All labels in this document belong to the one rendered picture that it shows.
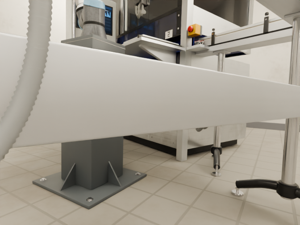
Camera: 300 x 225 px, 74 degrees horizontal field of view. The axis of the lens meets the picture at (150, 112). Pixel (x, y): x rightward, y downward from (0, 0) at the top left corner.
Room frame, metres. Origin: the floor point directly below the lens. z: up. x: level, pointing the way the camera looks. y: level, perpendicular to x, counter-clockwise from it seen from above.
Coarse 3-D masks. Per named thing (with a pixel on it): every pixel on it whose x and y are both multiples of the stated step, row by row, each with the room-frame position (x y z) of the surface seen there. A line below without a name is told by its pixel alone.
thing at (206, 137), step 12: (192, 60) 1.58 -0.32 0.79; (204, 60) 1.67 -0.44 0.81; (216, 60) 1.77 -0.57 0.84; (228, 60) 1.89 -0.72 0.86; (228, 72) 1.90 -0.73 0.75; (240, 72) 2.03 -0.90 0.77; (168, 132) 1.66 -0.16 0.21; (192, 132) 1.60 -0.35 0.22; (204, 132) 1.70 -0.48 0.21; (228, 132) 1.93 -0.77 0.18; (240, 132) 2.07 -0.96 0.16; (168, 144) 1.65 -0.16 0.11; (192, 144) 1.61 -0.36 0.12; (204, 144) 1.71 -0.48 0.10
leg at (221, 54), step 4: (216, 52) 1.46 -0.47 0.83; (220, 52) 1.45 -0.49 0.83; (224, 52) 1.45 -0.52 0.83; (228, 52) 1.45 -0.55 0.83; (220, 56) 1.46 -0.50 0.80; (224, 56) 1.46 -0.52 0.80; (220, 60) 1.46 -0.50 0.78; (224, 60) 1.46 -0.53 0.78; (220, 64) 1.46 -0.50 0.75; (224, 64) 1.46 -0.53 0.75; (220, 68) 1.46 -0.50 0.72; (224, 68) 1.47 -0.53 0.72; (216, 128) 1.46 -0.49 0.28; (220, 128) 1.46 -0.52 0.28; (216, 132) 1.46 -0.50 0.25; (220, 132) 1.46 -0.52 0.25; (216, 136) 1.46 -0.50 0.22; (220, 136) 1.46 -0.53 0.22; (216, 140) 1.46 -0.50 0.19; (220, 140) 1.46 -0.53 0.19; (216, 144) 1.46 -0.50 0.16; (220, 144) 1.47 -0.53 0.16
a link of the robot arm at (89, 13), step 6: (84, 0) 1.10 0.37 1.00; (90, 0) 1.09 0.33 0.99; (96, 0) 1.09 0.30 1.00; (84, 6) 1.10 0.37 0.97; (90, 6) 1.09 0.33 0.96; (96, 6) 1.09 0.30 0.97; (102, 6) 1.12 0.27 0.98; (84, 12) 1.10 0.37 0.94; (90, 12) 1.09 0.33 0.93; (96, 12) 1.09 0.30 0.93; (102, 12) 1.12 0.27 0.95; (84, 18) 1.10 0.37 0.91; (90, 18) 1.09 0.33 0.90; (96, 18) 1.09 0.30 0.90; (102, 18) 1.12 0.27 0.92
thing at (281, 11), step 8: (256, 0) 0.73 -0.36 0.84; (264, 0) 0.73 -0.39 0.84; (272, 0) 0.73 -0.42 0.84; (280, 0) 0.72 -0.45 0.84; (288, 0) 0.72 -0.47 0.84; (296, 0) 0.72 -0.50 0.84; (272, 8) 0.79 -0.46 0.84; (280, 8) 0.78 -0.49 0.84; (288, 8) 0.78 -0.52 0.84; (296, 8) 0.78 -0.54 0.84; (280, 16) 0.85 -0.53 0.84
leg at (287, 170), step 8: (288, 16) 0.83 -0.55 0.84; (296, 16) 0.82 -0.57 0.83; (296, 24) 0.83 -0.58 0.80; (296, 32) 0.83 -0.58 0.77; (296, 40) 0.82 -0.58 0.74; (296, 48) 0.82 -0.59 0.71; (296, 56) 0.82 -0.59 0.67; (296, 64) 0.82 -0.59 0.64; (296, 72) 0.82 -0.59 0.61; (288, 80) 0.85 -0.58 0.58; (296, 80) 0.82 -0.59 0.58; (288, 120) 0.83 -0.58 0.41; (296, 120) 0.81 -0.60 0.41; (288, 128) 0.83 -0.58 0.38; (296, 128) 0.81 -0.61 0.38; (288, 136) 0.83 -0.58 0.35; (296, 136) 0.81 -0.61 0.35; (288, 144) 0.82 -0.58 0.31; (296, 144) 0.81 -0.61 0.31; (288, 152) 0.82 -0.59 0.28; (296, 152) 0.82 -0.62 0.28; (288, 160) 0.82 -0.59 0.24; (296, 160) 0.82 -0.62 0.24; (288, 168) 0.82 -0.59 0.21; (288, 176) 0.82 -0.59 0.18; (288, 184) 0.82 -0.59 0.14
